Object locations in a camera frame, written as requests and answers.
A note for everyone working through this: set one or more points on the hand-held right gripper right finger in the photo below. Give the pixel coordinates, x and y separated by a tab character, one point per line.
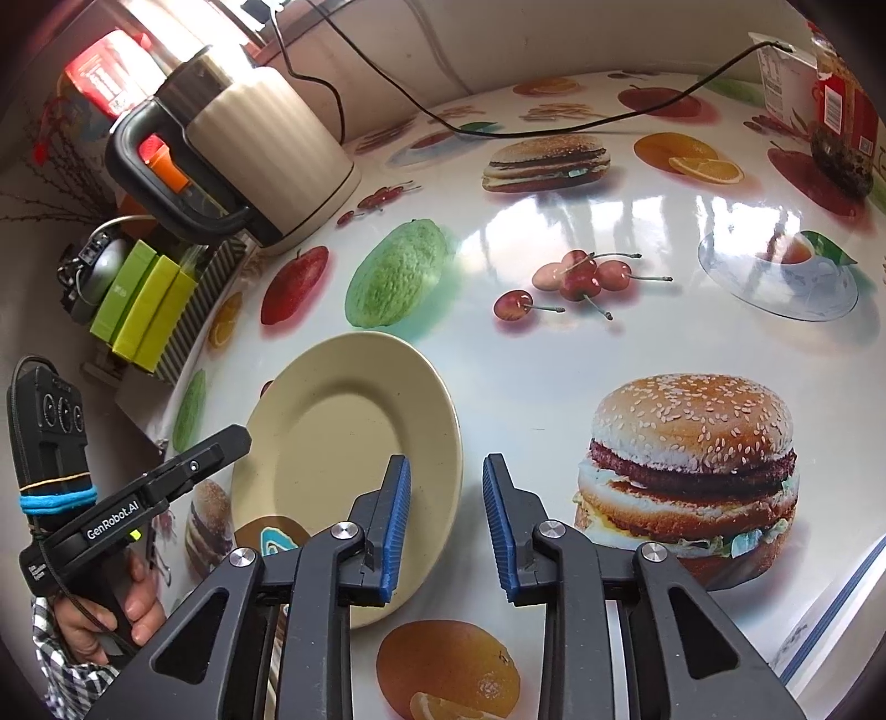
498	526

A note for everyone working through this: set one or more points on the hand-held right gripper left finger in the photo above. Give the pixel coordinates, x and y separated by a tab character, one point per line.
394	526

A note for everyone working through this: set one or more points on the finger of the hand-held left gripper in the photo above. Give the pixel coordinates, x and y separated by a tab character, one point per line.
207	453

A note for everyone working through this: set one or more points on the beige plate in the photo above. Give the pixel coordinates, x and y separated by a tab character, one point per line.
332	429

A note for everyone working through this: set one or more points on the person's left forearm checkered sleeve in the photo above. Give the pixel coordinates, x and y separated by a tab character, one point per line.
69	685

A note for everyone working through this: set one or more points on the person's left hand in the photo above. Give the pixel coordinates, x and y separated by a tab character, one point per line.
142	602

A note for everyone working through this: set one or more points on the grey striped box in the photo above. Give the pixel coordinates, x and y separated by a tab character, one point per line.
201	311

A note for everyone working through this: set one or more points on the green box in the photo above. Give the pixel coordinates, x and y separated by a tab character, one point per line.
118	298
156	318

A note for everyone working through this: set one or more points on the dark round device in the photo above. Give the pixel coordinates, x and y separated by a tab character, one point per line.
100	277

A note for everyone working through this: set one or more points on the cream ribbed electric kettle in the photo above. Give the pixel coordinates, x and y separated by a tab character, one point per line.
277	138

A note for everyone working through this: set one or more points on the dark twig decoration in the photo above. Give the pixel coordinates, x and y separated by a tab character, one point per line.
48	159

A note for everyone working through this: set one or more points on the red box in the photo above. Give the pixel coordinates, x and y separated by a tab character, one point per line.
104	69

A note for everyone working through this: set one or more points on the white carton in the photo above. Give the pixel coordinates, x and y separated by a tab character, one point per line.
782	83

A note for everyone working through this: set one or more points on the red label glass jar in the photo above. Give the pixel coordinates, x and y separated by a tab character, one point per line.
841	124

